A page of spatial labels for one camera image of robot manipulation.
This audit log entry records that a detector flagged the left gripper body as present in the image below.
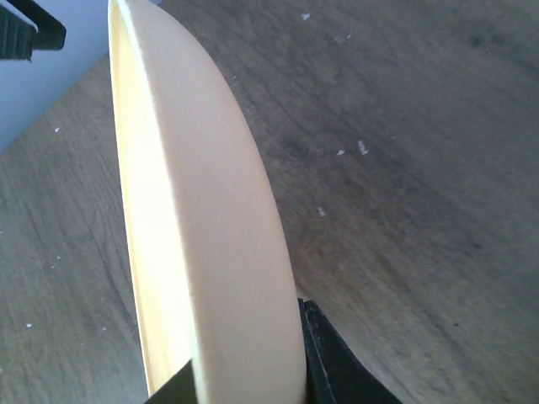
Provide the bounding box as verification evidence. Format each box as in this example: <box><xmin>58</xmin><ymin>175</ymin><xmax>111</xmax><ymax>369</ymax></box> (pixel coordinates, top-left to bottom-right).
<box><xmin>1</xmin><ymin>1</ymin><xmax>67</xmax><ymax>61</ymax></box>

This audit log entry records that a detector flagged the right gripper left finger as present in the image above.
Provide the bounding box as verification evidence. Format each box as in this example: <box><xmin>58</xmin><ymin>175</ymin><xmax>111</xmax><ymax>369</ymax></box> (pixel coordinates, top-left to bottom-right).
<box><xmin>145</xmin><ymin>361</ymin><xmax>198</xmax><ymax>404</ymax></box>

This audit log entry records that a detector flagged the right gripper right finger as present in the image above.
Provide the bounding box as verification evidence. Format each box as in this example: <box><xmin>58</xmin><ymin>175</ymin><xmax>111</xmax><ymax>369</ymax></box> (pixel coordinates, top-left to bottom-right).
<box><xmin>298</xmin><ymin>299</ymin><xmax>401</xmax><ymax>404</ymax></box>

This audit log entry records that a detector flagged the tan bottom plate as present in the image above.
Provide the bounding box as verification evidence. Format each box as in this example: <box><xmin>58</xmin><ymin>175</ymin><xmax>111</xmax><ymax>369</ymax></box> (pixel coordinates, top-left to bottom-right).
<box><xmin>108</xmin><ymin>1</ymin><xmax>307</xmax><ymax>403</ymax></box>

